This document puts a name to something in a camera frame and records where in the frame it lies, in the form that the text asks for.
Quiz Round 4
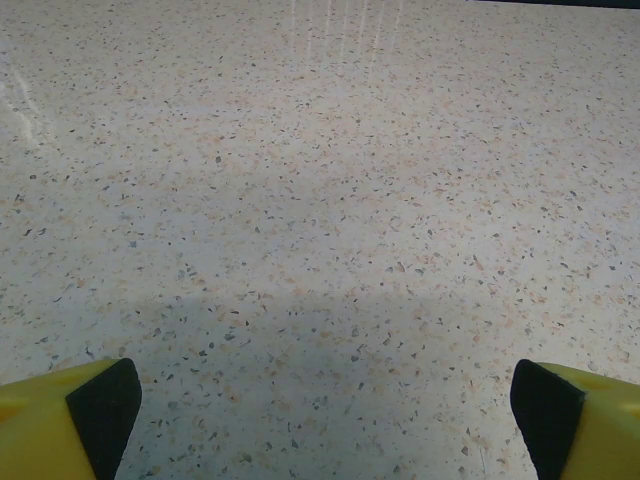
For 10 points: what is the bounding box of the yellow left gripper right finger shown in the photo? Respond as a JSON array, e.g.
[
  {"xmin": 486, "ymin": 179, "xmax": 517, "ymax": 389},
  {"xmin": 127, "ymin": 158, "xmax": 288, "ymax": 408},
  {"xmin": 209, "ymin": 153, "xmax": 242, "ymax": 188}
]
[{"xmin": 510, "ymin": 358, "xmax": 640, "ymax": 480}]

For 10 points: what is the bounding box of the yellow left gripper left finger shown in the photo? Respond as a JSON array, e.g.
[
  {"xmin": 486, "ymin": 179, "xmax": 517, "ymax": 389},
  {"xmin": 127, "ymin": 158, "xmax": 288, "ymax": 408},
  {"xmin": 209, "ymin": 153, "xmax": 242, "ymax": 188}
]
[{"xmin": 0, "ymin": 357, "xmax": 143, "ymax": 480}]

